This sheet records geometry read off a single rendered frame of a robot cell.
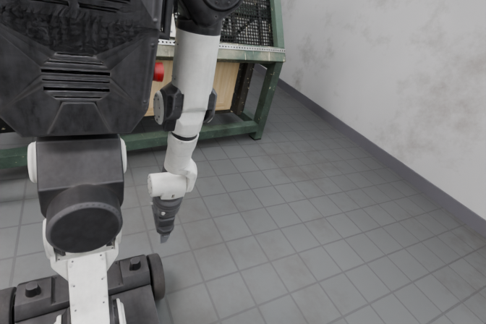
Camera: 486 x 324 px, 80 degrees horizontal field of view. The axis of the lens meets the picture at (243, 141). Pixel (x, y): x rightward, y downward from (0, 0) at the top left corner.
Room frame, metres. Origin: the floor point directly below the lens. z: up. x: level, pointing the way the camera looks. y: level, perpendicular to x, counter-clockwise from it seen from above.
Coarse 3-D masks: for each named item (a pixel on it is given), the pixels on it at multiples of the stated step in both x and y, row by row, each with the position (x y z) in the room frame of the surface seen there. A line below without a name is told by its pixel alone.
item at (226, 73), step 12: (156, 60) 2.04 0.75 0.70; (168, 60) 2.10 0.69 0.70; (168, 72) 2.11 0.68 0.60; (216, 72) 2.40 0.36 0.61; (228, 72) 2.48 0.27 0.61; (156, 84) 2.05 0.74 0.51; (216, 84) 2.41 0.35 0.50; (228, 84) 2.50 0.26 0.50; (228, 96) 2.51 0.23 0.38; (216, 108) 2.44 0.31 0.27; (228, 108) 2.53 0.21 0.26
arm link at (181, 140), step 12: (168, 120) 0.57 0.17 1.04; (180, 120) 0.58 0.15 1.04; (192, 120) 0.60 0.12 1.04; (180, 132) 0.58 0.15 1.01; (192, 132) 0.60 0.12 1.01; (168, 144) 0.60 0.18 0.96; (180, 144) 0.59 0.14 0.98; (192, 144) 0.60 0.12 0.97; (168, 156) 0.61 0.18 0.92; (180, 156) 0.60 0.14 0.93; (180, 168) 0.61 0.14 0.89
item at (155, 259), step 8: (152, 256) 0.86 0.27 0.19; (152, 264) 0.81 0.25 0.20; (160, 264) 0.82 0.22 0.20; (152, 272) 0.79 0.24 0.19; (160, 272) 0.79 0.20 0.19; (152, 280) 0.77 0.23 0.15; (160, 280) 0.77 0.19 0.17; (152, 288) 0.81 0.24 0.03; (160, 288) 0.75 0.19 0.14; (160, 296) 0.75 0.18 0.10
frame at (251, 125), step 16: (240, 64) 2.58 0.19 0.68; (272, 64) 2.56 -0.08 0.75; (240, 80) 2.60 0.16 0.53; (272, 80) 2.54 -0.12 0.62; (240, 96) 2.56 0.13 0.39; (272, 96) 2.58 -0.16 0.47; (224, 112) 2.54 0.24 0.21; (240, 112) 2.59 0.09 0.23; (256, 112) 2.58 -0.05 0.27; (0, 128) 1.42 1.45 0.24; (208, 128) 2.20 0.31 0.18; (224, 128) 2.27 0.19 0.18; (240, 128) 2.38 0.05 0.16; (256, 128) 2.52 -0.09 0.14; (128, 144) 1.71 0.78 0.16; (144, 144) 1.79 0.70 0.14; (160, 144) 1.87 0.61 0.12; (0, 160) 1.23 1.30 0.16; (16, 160) 1.28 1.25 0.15
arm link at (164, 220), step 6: (150, 204) 0.65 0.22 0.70; (156, 210) 0.64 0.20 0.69; (162, 210) 0.64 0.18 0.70; (168, 210) 0.64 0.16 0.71; (174, 210) 0.65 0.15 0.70; (156, 216) 0.68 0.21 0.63; (162, 216) 0.64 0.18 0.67; (168, 216) 0.65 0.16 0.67; (174, 216) 0.67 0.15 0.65; (156, 222) 0.66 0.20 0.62; (162, 222) 0.65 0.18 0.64; (168, 222) 0.66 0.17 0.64; (156, 228) 0.66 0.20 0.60; (162, 228) 0.65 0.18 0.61; (168, 228) 0.66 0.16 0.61; (162, 234) 0.64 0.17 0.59; (168, 234) 0.65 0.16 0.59
